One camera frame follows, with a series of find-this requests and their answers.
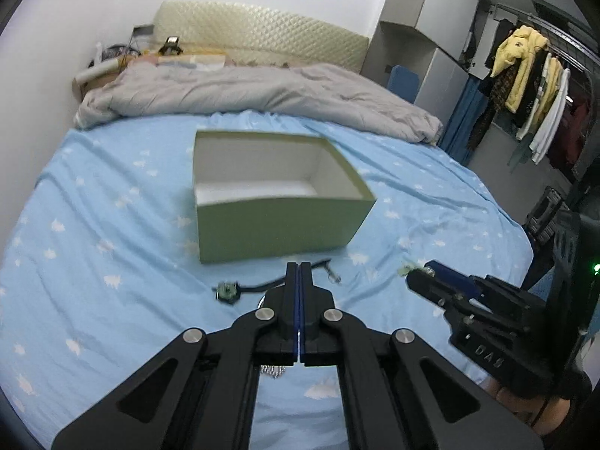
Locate metal clothes rack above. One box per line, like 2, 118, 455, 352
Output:
492, 2, 600, 80

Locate person's right hand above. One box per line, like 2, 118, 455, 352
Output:
485, 375, 579, 438

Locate black hanging garment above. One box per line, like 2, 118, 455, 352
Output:
485, 19, 516, 69

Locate blue printed bed sheet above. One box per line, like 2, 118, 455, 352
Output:
0, 112, 535, 450

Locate hanging clothes on rack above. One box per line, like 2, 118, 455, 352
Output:
516, 56, 570, 165

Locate blue chair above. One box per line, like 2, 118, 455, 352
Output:
387, 66, 420, 104

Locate dark patterned garment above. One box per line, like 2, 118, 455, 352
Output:
469, 56, 521, 151

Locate blue hanging cloth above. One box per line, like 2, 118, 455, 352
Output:
443, 79, 488, 166

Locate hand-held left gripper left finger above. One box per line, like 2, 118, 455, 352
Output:
51, 261, 301, 450

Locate white paper roll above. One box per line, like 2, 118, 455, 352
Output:
76, 58, 125, 83

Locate black ribbed object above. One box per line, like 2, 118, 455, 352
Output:
525, 186, 579, 245

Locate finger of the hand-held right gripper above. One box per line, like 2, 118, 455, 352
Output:
405, 272, 475, 316
429, 261, 483, 297

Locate green cardboard box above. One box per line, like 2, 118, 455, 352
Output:
192, 130, 377, 264

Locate yellow sweater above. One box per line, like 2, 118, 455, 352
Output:
490, 27, 549, 113

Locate grey duvet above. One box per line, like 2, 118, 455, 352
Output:
74, 62, 444, 145

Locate grey wardrobe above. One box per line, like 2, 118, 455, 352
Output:
361, 21, 470, 118

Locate dark red garment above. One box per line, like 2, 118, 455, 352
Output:
548, 94, 592, 170

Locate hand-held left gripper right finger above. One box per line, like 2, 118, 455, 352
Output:
299, 261, 545, 450

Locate grey wall cabinet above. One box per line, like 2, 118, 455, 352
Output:
379, 0, 483, 62

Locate tangle of cables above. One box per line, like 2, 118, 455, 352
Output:
103, 44, 141, 64

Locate cream quilted headboard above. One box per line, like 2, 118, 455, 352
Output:
152, 0, 371, 73

